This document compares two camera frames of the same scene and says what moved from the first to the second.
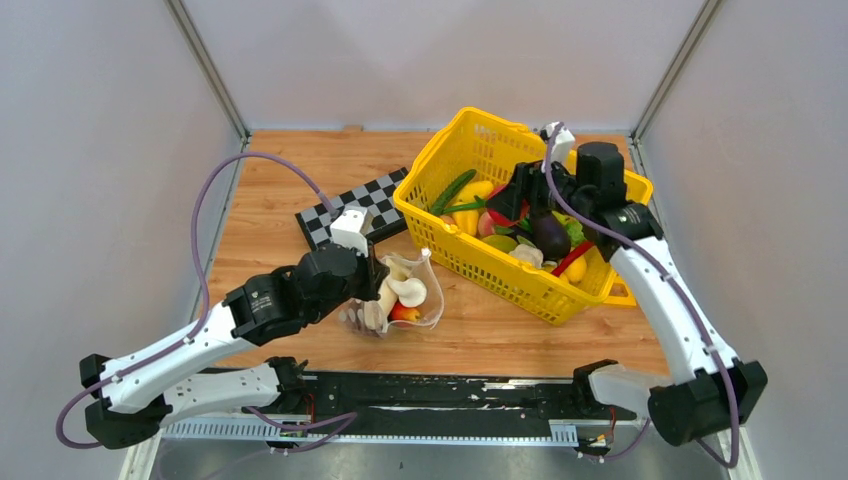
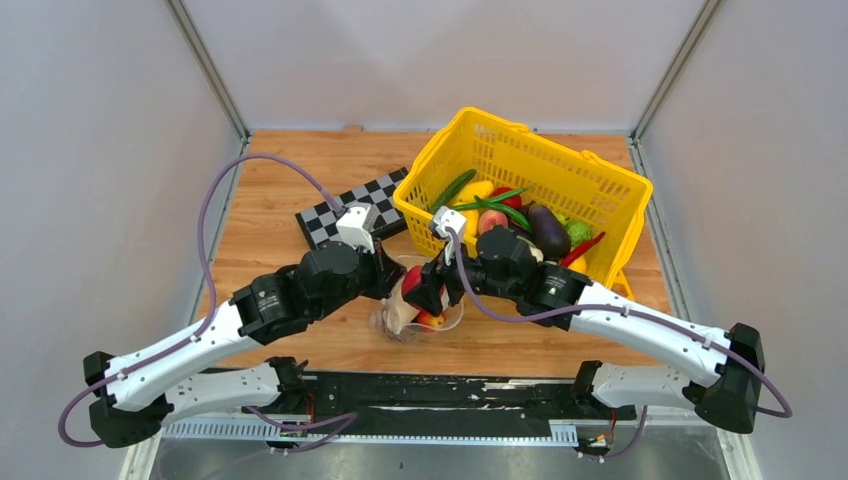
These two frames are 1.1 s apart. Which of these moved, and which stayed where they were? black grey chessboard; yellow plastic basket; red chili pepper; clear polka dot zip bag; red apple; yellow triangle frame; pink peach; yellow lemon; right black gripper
Moved: right black gripper; red apple; clear polka dot zip bag
Stayed: yellow plastic basket; yellow lemon; red chili pepper; yellow triangle frame; pink peach; black grey chessboard
